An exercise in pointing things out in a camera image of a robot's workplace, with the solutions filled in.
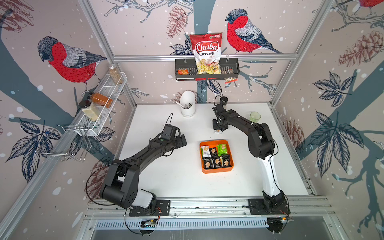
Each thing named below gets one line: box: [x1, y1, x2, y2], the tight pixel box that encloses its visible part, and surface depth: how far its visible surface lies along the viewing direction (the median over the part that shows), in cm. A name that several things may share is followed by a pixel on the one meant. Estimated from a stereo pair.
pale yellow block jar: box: [81, 103, 100, 122], surface depth 68 cm
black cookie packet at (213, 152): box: [209, 147, 218, 158], surface depth 94 cm
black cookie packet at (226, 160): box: [221, 154, 231, 167], surface depth 89 cm
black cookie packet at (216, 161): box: [211, 157, 221, 169], surface depth 88 cm
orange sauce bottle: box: [88, 92, 114, 109], surface depth 74 cm
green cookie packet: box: [217, 144, 229, 157], surface depth 94 cm
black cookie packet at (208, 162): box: [203, 157, 213, 170], surface depth 87 cm
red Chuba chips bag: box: [189, 32, 223, 75], surface depth 85 cm
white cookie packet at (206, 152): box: [201, 145, 212, 158], surface depth 92 cm
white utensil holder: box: [180, 90, 196, 118], surface depth 111 cm
